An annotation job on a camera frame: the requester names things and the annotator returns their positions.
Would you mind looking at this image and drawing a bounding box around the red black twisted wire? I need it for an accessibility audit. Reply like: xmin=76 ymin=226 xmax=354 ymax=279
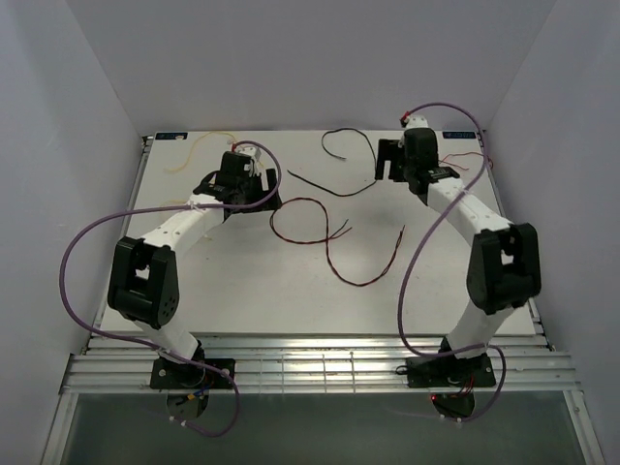
xmin=269 ymin=197 xmax=407 ymax=287

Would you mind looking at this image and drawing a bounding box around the aluminium rail frame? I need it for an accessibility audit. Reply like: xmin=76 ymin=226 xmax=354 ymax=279
xmin=44 ymin=130 xmax=605 ymax=464

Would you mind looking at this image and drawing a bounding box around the black cable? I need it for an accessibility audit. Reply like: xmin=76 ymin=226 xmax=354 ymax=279
xmin=287 ymin=127 xmax=379 ymax=198

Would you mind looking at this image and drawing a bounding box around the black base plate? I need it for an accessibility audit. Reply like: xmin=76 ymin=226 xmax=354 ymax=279
xmin=395 ymin=355 xmax=496 ymax=388
xmin=149 ymin=357 xmax=233 ymax=390

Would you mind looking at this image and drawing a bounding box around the purple cable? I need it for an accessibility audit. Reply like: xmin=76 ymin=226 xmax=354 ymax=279
xmin=58 ymin=139 xmax=283 ymax=437
xmin=397 ymin=101 xmax=507 ymax=423

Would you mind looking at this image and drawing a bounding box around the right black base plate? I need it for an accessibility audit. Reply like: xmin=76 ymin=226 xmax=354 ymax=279
xmin=395 ymin=355 xmax=496 ymax=388

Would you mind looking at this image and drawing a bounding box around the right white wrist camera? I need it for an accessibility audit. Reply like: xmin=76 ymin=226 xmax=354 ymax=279
xmin=399 ymin=111 xmax=430 ymax=131

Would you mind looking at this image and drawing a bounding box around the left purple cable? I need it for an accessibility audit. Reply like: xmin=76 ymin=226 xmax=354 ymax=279
xmin=58 ymin=139 xmax=283 ymax=437

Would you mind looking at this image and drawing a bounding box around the single red wire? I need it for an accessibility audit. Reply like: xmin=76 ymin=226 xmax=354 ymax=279
xmin=439 ymin=151 xmax=486 ymax=171

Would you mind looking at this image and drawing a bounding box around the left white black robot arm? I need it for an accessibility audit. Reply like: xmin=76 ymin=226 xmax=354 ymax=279
xmin=107 ymin=144 xmax=282 ymax=388

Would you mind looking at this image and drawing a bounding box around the left blue label sticker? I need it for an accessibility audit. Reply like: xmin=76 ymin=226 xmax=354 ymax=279
xmin=155 ymin=132 xmax=188 ymax=140

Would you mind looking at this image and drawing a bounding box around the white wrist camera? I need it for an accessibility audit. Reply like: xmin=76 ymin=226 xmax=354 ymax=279
xmin=399 ymin=111 xmax=430 ymax=131
xmin=232 ymin=144 xmax=263 ymax=176

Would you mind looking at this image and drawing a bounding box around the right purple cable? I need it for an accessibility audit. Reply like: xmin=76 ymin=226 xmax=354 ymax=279
xmin=397 ymin=101 xmax=507 ymax=423

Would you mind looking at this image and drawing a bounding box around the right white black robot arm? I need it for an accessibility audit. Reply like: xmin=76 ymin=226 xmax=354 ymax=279
xmin=376 ymin=127 xmax=542 ymax=385

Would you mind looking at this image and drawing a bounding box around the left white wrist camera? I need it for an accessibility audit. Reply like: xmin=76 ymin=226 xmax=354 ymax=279
xmin=232 ymin=144 xmax=263 ymax=176

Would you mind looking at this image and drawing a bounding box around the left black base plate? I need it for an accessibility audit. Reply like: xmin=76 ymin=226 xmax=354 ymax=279
xmin=149 ymin=357 xmax=233 ymax=390

